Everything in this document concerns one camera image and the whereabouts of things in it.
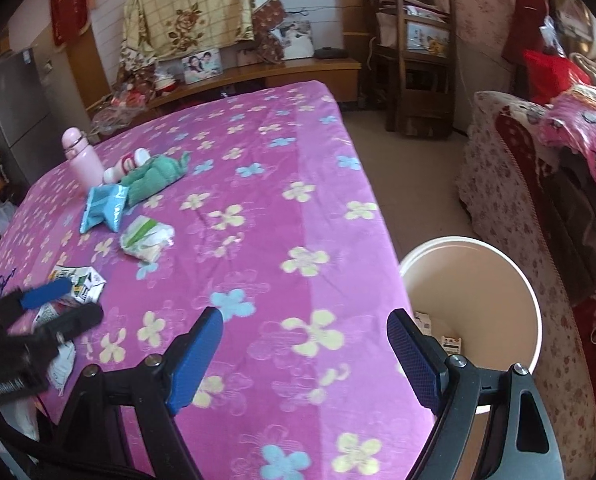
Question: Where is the pink cartoon blanket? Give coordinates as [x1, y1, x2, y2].
[538, 84, 596, 196]

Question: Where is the white printed foil packet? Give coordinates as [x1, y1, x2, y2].
[32, 300, 79, 393]

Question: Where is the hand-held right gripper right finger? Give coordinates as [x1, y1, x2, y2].
[386, 308, 564, 480]

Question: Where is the small photo frame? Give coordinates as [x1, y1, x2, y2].
[237, 42, 262, 66]

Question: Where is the wooden chair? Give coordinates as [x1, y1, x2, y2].
[370, 0, 458, 138]

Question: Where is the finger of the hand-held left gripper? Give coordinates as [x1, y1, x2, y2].
[30, 304, 105, 348]
[0, 279, 74, 328]

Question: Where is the framed couple photo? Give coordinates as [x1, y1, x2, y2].
[182, 47, 223, 85]

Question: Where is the floral mattress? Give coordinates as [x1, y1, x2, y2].
[430, 0, 521, 131]

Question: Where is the pile of plastic bags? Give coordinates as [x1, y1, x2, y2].
[90, 67, 151, 136]

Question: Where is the white wedding photo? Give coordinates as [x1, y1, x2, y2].
[278, 20, 315, 58]

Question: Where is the red wall banner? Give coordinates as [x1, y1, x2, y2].
[49, 0, 91, 48]

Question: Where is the blue plastic packet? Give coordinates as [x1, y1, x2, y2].
[79, 184, 130, 234]

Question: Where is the grey refrigerator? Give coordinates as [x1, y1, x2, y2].
[0, 47, 54, 186]

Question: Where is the floral covered sofa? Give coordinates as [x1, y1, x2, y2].
[455, 91, 596, 476]

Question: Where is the pink bottle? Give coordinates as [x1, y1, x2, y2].
[60, 127, 104, 188]

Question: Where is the pink flowered tablecloth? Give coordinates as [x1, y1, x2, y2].
[0, 80, 446, 480]

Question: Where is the printed carton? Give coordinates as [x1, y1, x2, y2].
[48, 265, 108, 306]

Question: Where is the cream floral cloth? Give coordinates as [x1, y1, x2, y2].
[119, 0, 285, 68]

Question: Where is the white plastic bag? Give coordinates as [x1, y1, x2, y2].
[0, 199, 18, 235]

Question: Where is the white bottle with red label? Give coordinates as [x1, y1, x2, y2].
[103, 147, 151, 183]

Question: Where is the red plastic bag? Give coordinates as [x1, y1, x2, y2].
[522, 49, 591, 106]

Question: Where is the red hanging cloth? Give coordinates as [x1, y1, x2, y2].
[502, 0, 551, 61]

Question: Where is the green cloth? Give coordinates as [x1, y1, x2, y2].
[123, 150, 193, 206]

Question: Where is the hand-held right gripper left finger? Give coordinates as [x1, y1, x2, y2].
[53, 306, 225, 480]

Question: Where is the white plastic bucket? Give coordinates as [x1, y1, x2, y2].
[399, 236, 542, 416]

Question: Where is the white green plastic packet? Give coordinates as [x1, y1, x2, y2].
[119, 215, 176, 264]

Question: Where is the dark cloth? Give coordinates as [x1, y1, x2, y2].
[542, 150, 596, 301]

